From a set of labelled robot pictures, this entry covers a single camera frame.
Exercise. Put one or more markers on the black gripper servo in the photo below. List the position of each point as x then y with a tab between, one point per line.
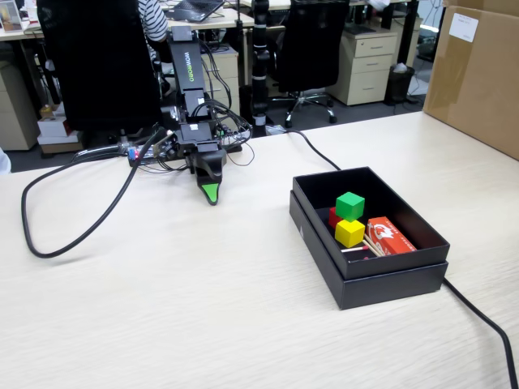
196	139

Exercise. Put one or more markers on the red wooden cube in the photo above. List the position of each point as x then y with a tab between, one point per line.
333	219

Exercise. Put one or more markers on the green wooden cube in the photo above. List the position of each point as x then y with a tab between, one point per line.
350	206

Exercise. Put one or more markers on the yellow wooden cube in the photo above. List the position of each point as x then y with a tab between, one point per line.
348	235

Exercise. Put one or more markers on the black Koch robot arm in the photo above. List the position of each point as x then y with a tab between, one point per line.
186	65

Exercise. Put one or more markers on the flat brown box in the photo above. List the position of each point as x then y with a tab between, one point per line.
61	148

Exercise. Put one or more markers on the white box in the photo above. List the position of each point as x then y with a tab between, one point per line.
52	127

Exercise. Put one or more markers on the black cardboard box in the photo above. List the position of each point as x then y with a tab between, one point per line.
385	267

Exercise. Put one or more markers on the black open box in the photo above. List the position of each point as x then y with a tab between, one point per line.
389	289

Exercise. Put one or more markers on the controller board with red LED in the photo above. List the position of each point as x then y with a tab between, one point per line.
140	153

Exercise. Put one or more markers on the beige drawer cabinet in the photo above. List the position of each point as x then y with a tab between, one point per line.
227	73

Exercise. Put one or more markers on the thin black stand pole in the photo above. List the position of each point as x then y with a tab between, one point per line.
239	24

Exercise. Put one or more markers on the light wooden office desk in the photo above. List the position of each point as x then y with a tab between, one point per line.
227	20

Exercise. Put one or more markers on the white-stick match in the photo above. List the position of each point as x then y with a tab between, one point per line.
353	250

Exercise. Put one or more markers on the large black office chair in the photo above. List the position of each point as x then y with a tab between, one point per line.
101	61

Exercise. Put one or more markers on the thick black pole white bands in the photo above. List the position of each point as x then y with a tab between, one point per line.
259	16

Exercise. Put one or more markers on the person in striped shirt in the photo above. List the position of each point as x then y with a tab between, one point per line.
153	18

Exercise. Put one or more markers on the black laptop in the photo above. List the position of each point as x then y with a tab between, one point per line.
194	8

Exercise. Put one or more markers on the wooden match red head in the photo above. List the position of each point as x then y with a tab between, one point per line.
374	246
371	251

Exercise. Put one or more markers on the yellow bottle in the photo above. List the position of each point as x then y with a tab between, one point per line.
46	110

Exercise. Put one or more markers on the orange matchbox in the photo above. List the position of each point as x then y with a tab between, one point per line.
389	239

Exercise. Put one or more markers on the beige three-drawer cabinet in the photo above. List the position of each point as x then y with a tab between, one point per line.
369	73

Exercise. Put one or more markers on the plain beige cabinet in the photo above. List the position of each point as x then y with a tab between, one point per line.
16	109

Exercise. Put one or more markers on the person in white shirt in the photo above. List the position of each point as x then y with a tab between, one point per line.
3	162

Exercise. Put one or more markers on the black trash bin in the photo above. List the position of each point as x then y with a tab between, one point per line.
399	87

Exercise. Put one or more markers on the large brown cardboard carton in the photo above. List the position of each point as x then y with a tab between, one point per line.
478	81

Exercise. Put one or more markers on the bare circuit-board wrist camera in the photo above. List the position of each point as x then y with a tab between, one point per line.
166	148

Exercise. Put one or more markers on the small picture frame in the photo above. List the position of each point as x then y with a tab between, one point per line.
10	16

